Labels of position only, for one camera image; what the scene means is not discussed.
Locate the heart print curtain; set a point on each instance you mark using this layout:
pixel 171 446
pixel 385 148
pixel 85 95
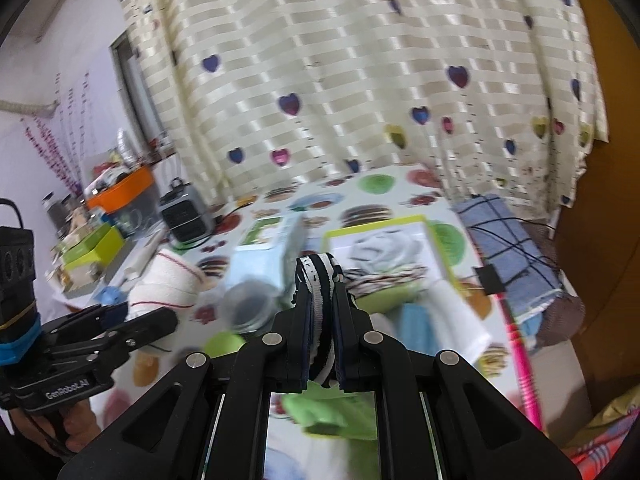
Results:
pixel 350 85

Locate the small grey fan heater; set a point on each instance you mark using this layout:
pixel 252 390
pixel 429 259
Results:
pixel 185 217

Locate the white blue tissue pack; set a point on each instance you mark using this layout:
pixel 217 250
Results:
pixel 110 295

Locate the fruit print tablecloth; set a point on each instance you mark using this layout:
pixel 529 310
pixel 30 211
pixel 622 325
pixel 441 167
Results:
pixel 390 185

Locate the black white striped sock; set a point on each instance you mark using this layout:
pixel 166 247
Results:
pixel 320 280

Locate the brown wooden door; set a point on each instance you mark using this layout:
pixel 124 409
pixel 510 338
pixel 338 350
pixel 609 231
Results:
pixel 610 210

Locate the colourful printed blanket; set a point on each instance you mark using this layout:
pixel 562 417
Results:
pixel 610 435

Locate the brown cloth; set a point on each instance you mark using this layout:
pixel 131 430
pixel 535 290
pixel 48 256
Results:
pixel 565 315

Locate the black binder clip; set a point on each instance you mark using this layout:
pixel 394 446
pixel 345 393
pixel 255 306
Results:
pixel 489 280

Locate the clear round lid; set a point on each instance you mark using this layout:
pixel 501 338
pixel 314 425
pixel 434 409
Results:
pixel 250 310

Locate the orange tray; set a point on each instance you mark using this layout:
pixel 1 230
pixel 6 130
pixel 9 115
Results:
pixel 125 190

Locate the green tissue box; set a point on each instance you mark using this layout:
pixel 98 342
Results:
pixel 107 247

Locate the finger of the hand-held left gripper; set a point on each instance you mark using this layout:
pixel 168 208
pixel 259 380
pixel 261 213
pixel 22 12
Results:
pixel 145 330
pixel 112 314

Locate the green patterned cloth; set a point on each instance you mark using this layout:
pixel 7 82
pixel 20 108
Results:
pixel 395 277

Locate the light green cloth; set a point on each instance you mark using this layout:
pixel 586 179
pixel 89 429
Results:
pixel 325 410

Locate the beige rolled bandage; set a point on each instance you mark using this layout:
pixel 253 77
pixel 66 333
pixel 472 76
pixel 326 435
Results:
pixel 170 280

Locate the wet wipes pack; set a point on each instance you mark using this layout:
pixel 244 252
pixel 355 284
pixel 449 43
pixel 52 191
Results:
pixel 260 265

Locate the blue checked cloth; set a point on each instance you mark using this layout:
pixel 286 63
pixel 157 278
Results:
pixel 515 255

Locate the window frame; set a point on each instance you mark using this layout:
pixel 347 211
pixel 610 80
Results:
pixel 130 90

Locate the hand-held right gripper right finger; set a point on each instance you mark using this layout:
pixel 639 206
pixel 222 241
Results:
pixel 350 355

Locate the person's left hand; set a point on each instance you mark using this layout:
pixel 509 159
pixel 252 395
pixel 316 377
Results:
pixel 82 425

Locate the pile of assorted packets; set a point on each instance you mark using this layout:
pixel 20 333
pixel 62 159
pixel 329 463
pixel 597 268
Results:
pixel 110 175

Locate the pink table edge strip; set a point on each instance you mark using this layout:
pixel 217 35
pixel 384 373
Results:
pixel 522 360

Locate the purple decorative branches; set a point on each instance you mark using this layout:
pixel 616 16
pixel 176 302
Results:
pixel 55 155

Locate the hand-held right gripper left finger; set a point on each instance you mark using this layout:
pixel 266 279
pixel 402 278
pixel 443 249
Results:
pixel 295 355

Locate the blue face mask pack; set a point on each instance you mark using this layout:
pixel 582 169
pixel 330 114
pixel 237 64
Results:
pixel 415 330

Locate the clear plastic storage bin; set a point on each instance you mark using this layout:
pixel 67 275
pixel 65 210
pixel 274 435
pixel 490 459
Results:
pixel 140 215

